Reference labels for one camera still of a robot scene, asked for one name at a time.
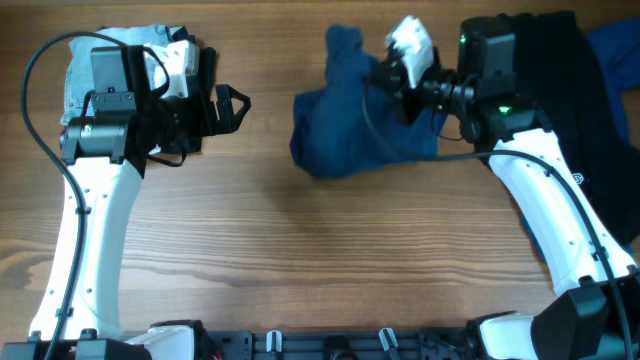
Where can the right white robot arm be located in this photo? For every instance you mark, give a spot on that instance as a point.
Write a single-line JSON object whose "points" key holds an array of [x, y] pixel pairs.
{"points": [[596, 311]]}

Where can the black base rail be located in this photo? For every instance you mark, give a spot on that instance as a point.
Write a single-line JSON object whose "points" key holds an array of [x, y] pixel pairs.
{"points": [[386, 343]]}

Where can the folded light blue jeans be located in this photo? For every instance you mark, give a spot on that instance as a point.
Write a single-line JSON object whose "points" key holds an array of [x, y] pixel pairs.
{"points": [[79, 76]]}

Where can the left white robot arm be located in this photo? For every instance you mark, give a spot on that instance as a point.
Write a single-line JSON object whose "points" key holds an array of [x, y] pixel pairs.
{"points": [[146, 103]]}

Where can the navy blue shorts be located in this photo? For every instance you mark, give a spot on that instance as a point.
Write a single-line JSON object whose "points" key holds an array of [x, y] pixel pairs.
{"points": [[331, 138]]}

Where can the folded black garment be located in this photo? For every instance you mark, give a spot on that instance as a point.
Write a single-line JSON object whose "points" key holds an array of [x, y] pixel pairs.
{"points": [[163, 142]]}

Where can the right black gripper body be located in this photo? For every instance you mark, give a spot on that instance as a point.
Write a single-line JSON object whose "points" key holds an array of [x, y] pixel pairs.
{"points": [[426, 94]]}

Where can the black pants pile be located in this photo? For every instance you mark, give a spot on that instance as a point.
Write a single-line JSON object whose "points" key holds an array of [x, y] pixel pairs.
{"points": [[565, 115]]}

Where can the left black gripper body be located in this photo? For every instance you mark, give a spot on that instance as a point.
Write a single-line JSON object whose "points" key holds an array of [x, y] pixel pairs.
{"points": [[191, 117]]}

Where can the blue garment under pile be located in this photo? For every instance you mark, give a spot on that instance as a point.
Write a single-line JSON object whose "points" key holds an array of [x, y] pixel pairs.
{"points": [[617, 60]]}

